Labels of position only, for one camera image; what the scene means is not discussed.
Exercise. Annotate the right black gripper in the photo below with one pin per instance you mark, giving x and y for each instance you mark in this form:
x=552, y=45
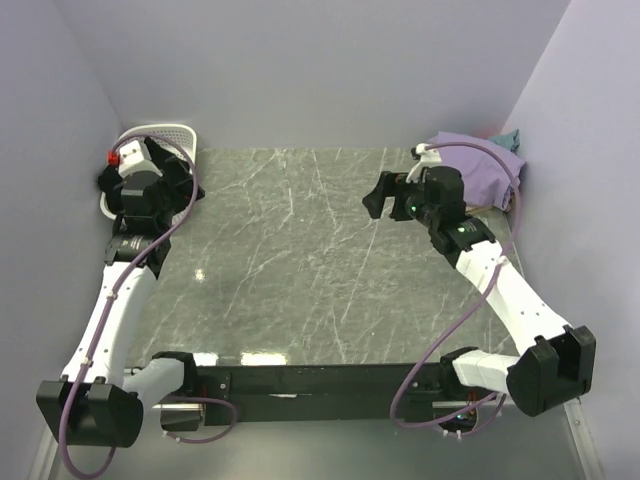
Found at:
x=388, y=185

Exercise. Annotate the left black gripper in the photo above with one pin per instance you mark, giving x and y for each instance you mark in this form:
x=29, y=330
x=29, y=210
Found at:
x=117, y=187

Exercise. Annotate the black floral t shirt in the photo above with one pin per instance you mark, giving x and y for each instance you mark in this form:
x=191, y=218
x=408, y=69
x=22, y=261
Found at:
x=147, y=182

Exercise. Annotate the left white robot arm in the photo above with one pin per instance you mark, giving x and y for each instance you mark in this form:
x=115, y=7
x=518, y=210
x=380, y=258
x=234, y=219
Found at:
x=93, y=403

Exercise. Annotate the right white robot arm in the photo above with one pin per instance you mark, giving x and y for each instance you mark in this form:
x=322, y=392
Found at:
x=554, y=362

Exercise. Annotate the white perforated plastic basket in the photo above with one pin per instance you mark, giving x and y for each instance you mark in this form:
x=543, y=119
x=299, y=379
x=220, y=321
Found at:
x=173, y=151

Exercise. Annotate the tan folded garment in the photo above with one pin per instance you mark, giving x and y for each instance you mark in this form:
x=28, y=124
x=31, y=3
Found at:
x=478, y=210

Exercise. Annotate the folded lavender t shirt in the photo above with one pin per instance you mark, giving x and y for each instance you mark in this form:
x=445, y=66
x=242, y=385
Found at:
x=486, y=184

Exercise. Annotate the teal folded garment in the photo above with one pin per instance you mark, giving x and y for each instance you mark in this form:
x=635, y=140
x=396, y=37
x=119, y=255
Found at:
x=509, y=141

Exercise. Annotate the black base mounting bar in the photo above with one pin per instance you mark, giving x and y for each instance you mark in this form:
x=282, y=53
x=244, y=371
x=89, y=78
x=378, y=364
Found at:
x=330, y=392

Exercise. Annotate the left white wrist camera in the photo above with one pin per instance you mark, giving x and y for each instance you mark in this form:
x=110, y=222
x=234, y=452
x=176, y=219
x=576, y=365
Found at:
x=132, y=157

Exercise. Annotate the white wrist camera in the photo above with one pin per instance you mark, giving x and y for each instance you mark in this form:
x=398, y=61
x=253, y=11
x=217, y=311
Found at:
x=132, y=157
x=426, y=156

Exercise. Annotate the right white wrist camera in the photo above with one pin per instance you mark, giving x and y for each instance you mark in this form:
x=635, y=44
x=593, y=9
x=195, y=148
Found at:
x=426, y=156

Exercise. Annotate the aluminium rail frame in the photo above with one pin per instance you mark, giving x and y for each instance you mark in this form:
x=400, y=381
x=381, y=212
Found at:
x=556, y=445

